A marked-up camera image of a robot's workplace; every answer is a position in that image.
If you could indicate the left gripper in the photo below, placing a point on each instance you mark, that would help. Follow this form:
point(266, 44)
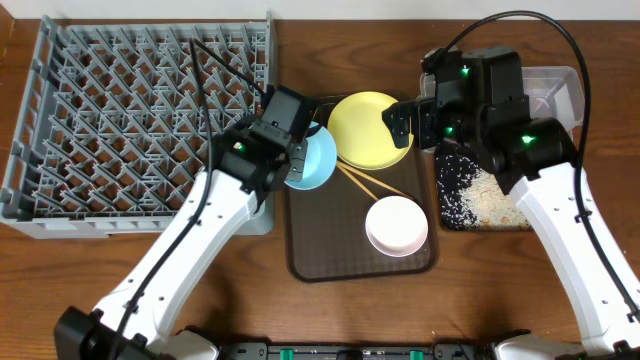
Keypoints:
point(296, 163)

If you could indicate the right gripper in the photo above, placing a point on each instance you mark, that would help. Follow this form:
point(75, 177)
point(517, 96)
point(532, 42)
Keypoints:
point(422, 110)

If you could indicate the light blue bowl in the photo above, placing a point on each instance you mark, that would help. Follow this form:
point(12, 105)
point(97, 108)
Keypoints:
point(314, 160)

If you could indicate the rice food waste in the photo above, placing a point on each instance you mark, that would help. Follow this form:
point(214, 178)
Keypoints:
point(487, 200)

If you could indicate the yellow plate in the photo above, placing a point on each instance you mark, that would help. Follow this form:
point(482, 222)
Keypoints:
point(362, 139)

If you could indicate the pink bowl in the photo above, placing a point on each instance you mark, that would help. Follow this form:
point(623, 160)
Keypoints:
point(396, 226)

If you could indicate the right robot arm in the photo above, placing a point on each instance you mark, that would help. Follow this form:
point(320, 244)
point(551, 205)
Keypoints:
point(478, 107)

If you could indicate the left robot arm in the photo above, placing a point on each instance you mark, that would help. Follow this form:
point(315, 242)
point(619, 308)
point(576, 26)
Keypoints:
point(135, 320)

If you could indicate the black waste tray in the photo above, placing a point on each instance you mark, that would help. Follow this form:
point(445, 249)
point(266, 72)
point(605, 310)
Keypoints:
point(450, 200)

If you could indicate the grey dishwasher rack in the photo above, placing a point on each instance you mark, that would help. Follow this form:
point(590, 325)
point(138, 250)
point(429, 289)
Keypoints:
point(112, 125)

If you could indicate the wooden chopstick lower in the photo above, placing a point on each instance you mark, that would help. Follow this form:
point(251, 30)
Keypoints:
point(362, 175)

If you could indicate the wooden chopstick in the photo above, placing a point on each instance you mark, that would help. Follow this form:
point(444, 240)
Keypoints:
point(352, 177)
point(362, 175)

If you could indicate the wooden chopstick upper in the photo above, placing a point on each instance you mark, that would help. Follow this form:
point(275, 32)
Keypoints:
point(352, 177)

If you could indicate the brown serving tray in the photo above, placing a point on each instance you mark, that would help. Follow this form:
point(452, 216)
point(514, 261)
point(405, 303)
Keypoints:
point(326, 238)

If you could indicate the clear plastic bin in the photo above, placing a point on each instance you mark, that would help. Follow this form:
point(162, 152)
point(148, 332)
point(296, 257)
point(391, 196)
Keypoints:
point(553, 91)

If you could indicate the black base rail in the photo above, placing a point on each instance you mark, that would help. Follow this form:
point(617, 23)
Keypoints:
point(262, 348)

